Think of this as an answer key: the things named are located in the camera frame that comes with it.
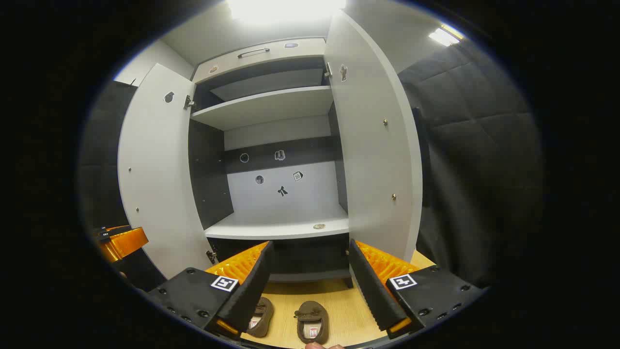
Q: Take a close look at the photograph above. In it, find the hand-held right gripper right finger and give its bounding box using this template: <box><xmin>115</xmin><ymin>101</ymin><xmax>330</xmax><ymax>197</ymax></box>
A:
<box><xmin>349</xmin><ymin>239</ymin><xmax>487</xmax><ymax>340</ymax></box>

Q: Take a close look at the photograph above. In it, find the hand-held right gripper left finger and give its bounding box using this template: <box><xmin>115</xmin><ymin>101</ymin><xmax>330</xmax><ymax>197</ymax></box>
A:
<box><xmin>145</xmin><ymin>241</ymin><xmax>275</xmax><ymax>336</ymax></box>

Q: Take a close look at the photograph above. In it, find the brown fuzzy shoe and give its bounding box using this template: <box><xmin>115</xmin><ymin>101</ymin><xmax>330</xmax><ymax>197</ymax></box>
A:
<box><xmin>294</xmin><ymin>301</ymin><xmax>330</xmax><ymax>345</ymax></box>
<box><xmin>245</xmin><ymin>297</ymin><xmax>275</xmax><ymax>338</ymax></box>

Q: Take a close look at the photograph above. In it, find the grey cabinet door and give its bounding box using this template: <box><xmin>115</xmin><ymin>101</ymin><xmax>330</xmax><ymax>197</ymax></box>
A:
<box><xmin>323</xmin><ymin>10</ymin><xmax>423</xmax><ymax>273</ymax></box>
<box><xmin>118</xmin><ymin>63</ymin><xmax>217</xmax><ymax>281</ymax></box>

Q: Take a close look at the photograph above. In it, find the grey cabinet drawer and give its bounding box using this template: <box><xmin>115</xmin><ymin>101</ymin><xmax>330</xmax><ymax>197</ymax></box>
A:
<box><xmin>192</xmin><ymin>38</ymin><xmax>326</xmax><ymax>84</ymax></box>

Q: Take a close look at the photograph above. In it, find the ceiling light panel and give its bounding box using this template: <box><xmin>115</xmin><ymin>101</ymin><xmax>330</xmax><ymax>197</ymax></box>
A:
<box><xmin>428</xmin><ymin>24</ymin><xmax>465</xmax><ymax>48</ymax></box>
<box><xmin>227</xmin><ymin>0</ymin><xmax>347</xmax><ymax>25</ymax></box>

